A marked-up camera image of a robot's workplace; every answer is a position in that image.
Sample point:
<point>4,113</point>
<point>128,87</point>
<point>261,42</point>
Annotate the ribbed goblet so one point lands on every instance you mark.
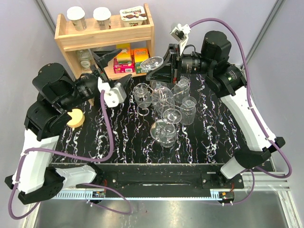
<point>188,110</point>
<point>181,89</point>
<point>142,96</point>

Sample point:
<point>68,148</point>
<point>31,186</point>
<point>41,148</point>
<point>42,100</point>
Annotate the chrome wine glass rack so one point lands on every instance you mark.
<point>174,106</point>

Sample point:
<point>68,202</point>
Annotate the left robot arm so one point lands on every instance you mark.
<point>46,119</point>

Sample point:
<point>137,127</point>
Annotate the left clear glass bottle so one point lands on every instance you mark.
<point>85,59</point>

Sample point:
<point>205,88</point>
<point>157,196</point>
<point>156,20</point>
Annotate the round yellow wooden coaster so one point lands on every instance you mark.
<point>77,118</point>

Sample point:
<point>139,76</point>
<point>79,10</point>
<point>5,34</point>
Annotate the white lidded cup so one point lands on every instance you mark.
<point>102,16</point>
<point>77,15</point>

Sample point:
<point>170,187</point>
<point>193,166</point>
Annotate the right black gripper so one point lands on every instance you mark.
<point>167,73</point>

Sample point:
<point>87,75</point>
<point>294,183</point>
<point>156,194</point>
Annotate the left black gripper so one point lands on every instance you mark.
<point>105,57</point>

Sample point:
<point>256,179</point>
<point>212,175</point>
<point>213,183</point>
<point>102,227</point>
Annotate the green Scrub Daddy box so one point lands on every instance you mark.
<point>140,55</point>

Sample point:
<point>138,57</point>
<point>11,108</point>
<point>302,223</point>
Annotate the pink sponge box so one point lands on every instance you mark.
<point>124,62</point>

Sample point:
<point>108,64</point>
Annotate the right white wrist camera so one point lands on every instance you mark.
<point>181,34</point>

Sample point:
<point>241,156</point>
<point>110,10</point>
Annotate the right white lidded cup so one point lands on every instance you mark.
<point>102,16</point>

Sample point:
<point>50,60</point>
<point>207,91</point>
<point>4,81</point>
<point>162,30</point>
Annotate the clear stemmed wine glass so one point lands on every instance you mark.
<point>168,133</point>
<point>162,96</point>

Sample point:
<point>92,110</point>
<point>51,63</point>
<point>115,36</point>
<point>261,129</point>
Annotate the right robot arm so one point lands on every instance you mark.
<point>229,85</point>

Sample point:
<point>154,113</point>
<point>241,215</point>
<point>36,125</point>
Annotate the left white lidded cup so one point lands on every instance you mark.
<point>77,15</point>

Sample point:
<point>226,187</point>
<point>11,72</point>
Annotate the wooden two-tier shelf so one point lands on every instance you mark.
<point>69,40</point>

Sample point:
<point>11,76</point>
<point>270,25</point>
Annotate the Chobani yogurt tub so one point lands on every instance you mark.
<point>134,16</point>

